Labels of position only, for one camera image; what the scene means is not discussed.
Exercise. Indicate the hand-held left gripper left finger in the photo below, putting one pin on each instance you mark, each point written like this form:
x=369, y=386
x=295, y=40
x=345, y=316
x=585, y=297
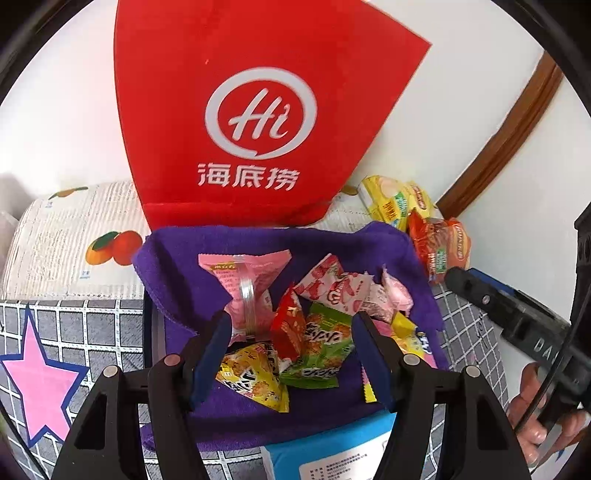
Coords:
x=210, y=364

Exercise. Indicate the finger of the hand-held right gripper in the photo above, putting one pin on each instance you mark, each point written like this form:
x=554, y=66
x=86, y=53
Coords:
x=480, y=295
x=496, y=282

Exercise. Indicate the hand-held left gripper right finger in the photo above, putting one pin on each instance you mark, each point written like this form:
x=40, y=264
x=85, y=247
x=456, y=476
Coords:
x=371, y=364

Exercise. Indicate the yellow snack packet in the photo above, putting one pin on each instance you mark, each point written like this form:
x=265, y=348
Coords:
x=251, y=378

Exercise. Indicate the yellow pink chip bag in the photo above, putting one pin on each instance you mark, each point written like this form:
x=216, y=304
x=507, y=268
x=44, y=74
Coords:
x=411, y=341

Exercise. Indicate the green snack packet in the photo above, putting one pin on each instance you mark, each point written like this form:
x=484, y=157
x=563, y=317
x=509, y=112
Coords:
x=318, y=355

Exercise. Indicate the small pale pink packet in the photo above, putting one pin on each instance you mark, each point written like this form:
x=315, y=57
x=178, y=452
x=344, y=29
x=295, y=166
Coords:
x=376, y=302

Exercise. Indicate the pink peach snack packet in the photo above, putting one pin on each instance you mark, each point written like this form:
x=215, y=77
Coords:
x=397, y=290

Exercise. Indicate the red snack packet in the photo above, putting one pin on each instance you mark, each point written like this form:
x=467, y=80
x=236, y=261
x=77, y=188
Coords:
x=288, y=327

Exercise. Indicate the white red strawberry packet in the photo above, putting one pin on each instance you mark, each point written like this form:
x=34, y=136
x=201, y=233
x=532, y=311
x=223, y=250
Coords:
x=332, y=286

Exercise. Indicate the person's right hand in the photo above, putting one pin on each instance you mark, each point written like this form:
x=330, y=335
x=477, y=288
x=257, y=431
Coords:
x=531, y=429

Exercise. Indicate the purple towel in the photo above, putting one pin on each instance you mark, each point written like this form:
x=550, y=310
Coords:
x=323, y=406

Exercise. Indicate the orange chip bag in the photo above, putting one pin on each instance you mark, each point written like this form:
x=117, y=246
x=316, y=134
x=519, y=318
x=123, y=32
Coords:
x=438, y=244

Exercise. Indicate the blue tissue pack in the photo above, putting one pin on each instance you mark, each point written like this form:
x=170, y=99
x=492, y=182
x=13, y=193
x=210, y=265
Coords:
x=323, y=457

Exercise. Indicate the grey checked bedsheet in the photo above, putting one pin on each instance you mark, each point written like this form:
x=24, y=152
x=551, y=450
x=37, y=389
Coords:
x=92, y=332

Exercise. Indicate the red paper bag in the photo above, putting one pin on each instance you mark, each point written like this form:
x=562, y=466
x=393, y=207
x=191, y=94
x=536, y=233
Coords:
x=258, y=69

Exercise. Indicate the wooden door frame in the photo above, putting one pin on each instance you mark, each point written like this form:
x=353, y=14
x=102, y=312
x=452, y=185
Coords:
x=508, y=138

